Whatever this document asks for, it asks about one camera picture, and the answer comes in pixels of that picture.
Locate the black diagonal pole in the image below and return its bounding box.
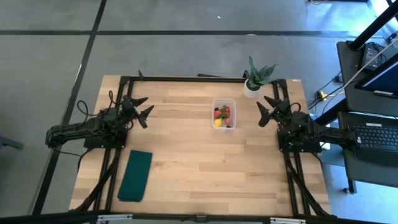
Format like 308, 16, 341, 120
348, 0, 398, 51

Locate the black crossbeam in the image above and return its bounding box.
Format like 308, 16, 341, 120
0, 210, 398, 224

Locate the black aluminium table frame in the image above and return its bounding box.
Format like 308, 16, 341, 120
70, 70, 335, 218

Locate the white plant pot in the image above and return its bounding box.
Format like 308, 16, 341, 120
242, 79, 262, 99

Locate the dark green folded cloth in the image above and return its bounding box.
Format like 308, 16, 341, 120
117, 149, 154, 203

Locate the silver metal bracket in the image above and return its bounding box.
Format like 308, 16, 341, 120
96, 213, 134, 222
269, 217, 307, 224

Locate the grey furniture leg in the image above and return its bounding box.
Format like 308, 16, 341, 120
0, 136, 25, 150

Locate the black cable bundle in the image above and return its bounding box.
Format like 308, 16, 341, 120
307, 71, 346, 116

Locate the black computer monitor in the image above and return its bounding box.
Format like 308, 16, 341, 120
354, 52, 398, 100

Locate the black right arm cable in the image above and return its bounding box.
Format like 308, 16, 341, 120
287, 101, 302, 114

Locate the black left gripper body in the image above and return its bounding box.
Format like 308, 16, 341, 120
120, 95, 149, 129

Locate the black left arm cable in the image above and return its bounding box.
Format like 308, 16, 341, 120
76, 90, 118, 118

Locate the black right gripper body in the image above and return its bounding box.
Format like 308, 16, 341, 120
257, 99, 293, 128

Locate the green snake plant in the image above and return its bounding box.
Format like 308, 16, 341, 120
243, 55, 277, 90

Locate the black power adapter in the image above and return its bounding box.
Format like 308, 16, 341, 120
360, 42, 388, 72

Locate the black laptop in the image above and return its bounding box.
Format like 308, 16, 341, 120
347, 111, 398, 168

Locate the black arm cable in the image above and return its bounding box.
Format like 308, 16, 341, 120
287, 101, 302, 114
76, 90, 118, 118

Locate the white cable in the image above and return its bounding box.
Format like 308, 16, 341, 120
341, 37, 398, 91

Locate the clear plastic tupperware container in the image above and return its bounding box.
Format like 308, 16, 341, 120
211, 98, 237, 131

